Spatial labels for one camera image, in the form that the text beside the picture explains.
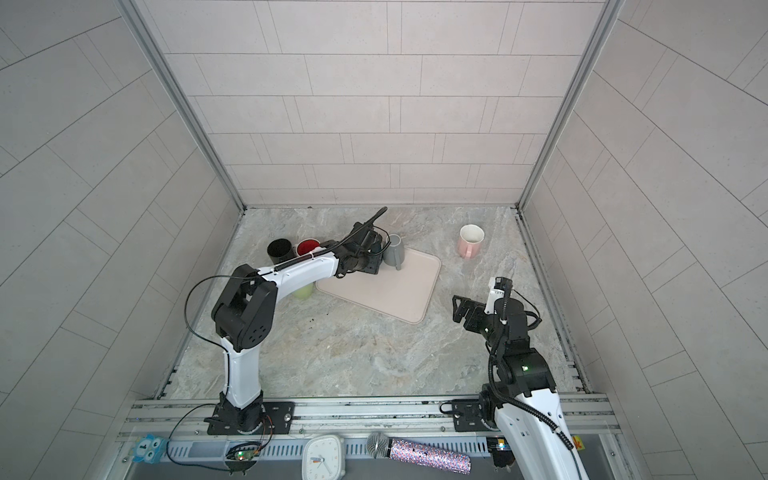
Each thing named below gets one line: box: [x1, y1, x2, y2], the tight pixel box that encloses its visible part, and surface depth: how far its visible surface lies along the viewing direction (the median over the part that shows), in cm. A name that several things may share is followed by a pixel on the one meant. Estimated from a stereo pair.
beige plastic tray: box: [316, 247, 441, 324], surface depth 96 cm
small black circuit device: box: [486, 436, 516, 468], surface depth 70 cm
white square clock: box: [302, 434, 346, 480], surface depth 65 cm
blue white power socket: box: [132, 434, 165, 464], surface depth 67 cm
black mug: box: [267, 238, 297, 265], surface depth 95 cm
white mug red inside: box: [296, 238, 321, 258], surface depth 98 cm
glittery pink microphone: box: [367, 432, 472, 475], surface depth 65 cm
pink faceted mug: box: [458, 224, 485, 259], surface depth 98 cm
